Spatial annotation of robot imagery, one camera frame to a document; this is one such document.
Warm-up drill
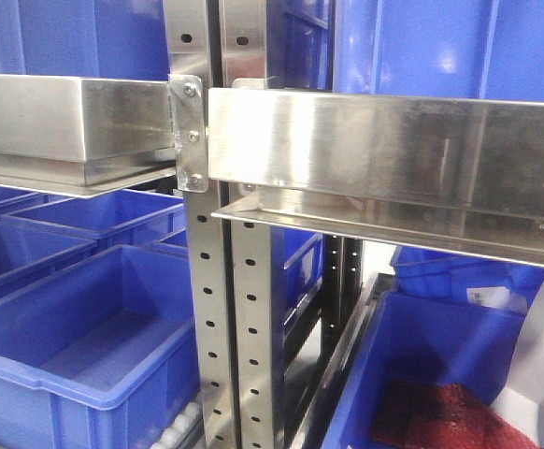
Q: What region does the right steel shelf upright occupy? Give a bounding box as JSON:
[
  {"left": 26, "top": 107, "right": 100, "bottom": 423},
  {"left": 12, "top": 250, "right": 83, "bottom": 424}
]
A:
[{"left": 220, "top": 1, "right": 284, "bottom": 448}]

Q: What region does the steel shelf upright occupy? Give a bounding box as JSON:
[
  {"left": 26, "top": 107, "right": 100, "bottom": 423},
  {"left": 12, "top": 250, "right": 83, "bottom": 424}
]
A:
[
  {"left": 164, "top": 1, "right": 238, "bottom": 448},
  {"left": 220, "top": 1, "right": 284, "bottom": 448}
]

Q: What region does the left steel shelf beam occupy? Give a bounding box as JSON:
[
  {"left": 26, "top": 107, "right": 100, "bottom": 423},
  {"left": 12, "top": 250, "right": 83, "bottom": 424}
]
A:
[{"left": 0, "top": 74, "right": 175, "bottom": 197}]

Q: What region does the steel shelf beam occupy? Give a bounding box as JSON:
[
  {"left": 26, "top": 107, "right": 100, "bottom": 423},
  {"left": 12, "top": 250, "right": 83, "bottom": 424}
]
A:
[
  {"left": 0, "top": 74, "right": 175, "bottom": 197},
  {"left": 208, "top": 88, "right": 544, "bottom": 267}
]

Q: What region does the left steel shelf upright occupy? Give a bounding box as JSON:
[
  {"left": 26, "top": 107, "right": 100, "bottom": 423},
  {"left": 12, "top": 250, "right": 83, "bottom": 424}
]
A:
[{"left": 164, "top": 1, "right": 238, "bottom": 448}]

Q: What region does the right steel shelf beam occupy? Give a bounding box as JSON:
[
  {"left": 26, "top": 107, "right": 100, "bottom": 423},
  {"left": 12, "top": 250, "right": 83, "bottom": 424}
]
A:
[{"left": 208, "top": 88, "right": 544, "bottom": 267}]

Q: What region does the blue bin behind uprights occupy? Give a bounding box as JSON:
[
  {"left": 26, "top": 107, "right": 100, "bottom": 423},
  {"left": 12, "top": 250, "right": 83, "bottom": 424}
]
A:
[{"left": 281, "top": 229, "right": 324, "bottom": 324}]

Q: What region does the rear left blue bin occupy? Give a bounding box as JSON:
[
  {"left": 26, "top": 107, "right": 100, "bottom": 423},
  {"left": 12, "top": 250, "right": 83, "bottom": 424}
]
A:
[{"left": 2, "top": 190, "right": 186, "bottom": 252}]

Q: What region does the front left blue bin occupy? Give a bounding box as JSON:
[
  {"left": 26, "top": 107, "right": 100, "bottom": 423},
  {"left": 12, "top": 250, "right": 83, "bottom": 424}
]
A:
[{"left": 0, "top": 246, "right": 200, "bottom": 448}]

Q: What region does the rear right blue bin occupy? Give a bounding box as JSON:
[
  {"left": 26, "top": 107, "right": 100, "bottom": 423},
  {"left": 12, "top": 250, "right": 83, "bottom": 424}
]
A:
[{"left": 391, "top": 246, "right": 544, "bottom": 315}]

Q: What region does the red mesh pad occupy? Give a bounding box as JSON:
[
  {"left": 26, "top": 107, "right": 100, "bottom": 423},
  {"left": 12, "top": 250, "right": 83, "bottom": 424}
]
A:
[{"left": 369, "top": 380, "right": 537, "bottom": 448}]

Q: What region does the upper left blue bin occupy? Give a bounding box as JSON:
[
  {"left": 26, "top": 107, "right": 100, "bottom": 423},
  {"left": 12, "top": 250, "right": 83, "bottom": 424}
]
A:
[{"left": 0, "top": 1, "right": 169, "bottom": 80}]

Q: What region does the middle left blue bin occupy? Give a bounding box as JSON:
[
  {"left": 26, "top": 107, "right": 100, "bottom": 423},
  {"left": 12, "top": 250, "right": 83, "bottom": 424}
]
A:
[{"left": 0, "top": 222, "right": 97, "bottom": 298}]

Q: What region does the upper right blue bin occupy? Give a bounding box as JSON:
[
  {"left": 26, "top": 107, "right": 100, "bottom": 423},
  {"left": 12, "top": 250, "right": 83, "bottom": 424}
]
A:
[{"left": 334, "top": 1, "right": 544, "bottom": 101}]

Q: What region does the steel bracket plate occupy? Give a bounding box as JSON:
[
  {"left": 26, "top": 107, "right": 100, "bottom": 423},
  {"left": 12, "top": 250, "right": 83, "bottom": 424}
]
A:
[{"left": 168, "top": 74, "right": 208, "bottom": 194}]

